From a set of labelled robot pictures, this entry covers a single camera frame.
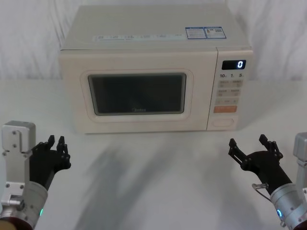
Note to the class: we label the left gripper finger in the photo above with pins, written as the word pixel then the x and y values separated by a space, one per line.
pixel 62 151
pixel 45 145

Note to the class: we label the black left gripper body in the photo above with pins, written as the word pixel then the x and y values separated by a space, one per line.
pixel 43 165

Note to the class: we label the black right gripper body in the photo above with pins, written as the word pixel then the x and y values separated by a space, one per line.
pixel 266 167

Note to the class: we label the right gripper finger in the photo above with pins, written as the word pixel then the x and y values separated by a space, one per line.
pixel 237 153
pixel 272 148

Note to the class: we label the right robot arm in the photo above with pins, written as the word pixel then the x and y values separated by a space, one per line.
pixel 287 206

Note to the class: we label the microwave control panel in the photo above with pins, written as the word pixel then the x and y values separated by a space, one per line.
pixel 230 95

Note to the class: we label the white table cloth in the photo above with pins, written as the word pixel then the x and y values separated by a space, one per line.
pixel 153 172

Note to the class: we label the white curtain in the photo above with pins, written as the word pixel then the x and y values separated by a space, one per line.
pixel 26 36

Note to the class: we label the cream microwave oven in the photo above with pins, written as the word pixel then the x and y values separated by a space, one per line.
pixel 144 60

